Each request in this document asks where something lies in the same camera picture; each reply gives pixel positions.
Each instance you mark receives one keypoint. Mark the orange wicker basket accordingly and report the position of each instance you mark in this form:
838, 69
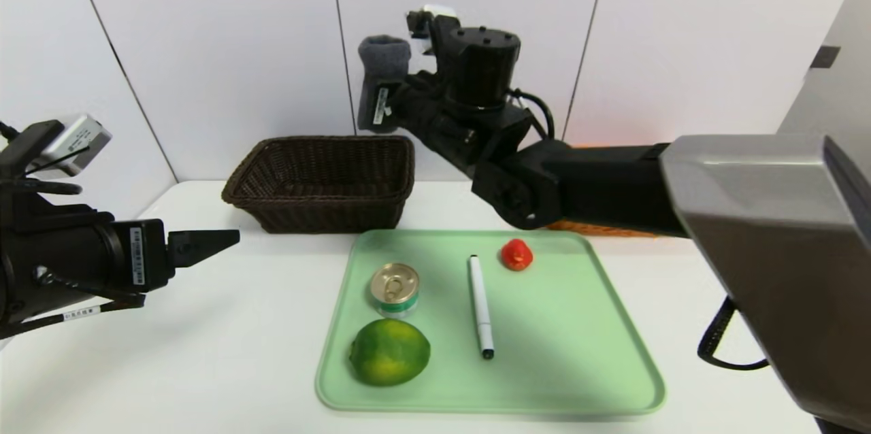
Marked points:
599, 230

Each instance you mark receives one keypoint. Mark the dark wall plate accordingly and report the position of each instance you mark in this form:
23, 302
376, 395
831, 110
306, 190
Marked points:
825, 57

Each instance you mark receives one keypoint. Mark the light green plastic tray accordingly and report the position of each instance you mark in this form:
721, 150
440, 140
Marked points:
558, 339

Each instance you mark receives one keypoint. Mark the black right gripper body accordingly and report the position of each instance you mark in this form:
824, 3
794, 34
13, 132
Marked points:
378, 106

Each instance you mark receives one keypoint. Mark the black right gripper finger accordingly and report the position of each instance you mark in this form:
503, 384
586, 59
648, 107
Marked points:
371, 107

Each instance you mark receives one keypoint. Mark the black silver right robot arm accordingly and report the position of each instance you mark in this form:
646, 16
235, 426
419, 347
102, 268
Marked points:
782, 230

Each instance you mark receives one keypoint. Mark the grey sock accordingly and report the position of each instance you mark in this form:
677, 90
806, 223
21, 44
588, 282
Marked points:
384, 56

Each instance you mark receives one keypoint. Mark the dark brown wicker basket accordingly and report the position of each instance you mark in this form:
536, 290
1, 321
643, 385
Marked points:
306, 175

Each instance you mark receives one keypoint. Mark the teal cat food can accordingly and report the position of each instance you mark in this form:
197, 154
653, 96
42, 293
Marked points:
395, 284

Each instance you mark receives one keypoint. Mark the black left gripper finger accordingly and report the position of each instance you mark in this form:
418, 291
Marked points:
194, 247

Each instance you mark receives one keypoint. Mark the green citrus fruit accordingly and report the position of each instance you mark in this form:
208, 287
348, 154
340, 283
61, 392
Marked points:
388, 352

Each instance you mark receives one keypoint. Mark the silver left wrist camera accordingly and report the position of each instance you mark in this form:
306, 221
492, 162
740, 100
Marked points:
75, 145

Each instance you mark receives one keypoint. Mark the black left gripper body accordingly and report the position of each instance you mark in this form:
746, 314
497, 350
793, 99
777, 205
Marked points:
144, 256

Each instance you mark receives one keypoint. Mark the small red strawberry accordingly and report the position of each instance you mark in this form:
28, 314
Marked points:
517, 256

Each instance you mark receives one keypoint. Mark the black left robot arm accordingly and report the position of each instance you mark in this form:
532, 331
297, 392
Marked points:
41, 243

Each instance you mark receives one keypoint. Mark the white marker pen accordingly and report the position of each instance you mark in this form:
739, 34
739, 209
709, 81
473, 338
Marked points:
480, 305

